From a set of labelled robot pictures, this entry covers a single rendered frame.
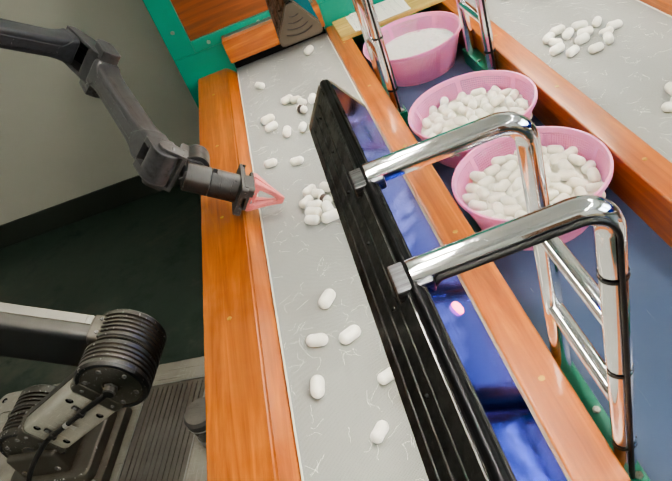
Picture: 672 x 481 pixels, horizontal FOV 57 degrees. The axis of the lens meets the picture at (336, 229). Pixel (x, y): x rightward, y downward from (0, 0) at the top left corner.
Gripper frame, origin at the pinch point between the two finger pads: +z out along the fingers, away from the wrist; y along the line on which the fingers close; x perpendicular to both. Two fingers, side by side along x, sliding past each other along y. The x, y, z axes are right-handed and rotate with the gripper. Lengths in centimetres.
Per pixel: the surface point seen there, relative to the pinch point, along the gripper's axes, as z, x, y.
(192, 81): -16, 12, 80
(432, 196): 20.7, -17.9, -18.1
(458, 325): -7, -36, -77
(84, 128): -48, 82, 168
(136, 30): -36, 29, 165
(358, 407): 5, -1, -53
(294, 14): -9.2, -35.3, 1.9
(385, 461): 7, -2, -62
